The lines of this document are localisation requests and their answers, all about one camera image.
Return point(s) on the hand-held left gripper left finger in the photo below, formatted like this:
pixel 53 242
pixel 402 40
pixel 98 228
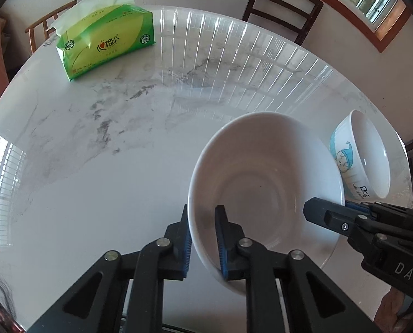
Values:
pixel 185 249

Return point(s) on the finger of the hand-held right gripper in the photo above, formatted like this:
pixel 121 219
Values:
pixel 383 210
pixel 331 216

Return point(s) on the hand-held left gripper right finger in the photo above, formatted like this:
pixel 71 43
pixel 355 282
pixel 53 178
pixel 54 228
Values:
pixel 222 249

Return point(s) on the white blue cartoon bowl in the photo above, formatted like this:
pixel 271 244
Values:
pixel 366 156

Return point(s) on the pink striped rabbit bowl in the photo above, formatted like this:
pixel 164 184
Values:
pixel 258 187

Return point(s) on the person's right hand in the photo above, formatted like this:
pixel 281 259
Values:
pixel 393 310

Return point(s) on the green tissue pack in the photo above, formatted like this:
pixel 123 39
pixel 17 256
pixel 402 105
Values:
pixel 106 38

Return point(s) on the light wooden chair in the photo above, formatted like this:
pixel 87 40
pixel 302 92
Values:
pixel 43 24

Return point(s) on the barred window with wooden frame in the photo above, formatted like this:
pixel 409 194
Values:
pixel 366 3

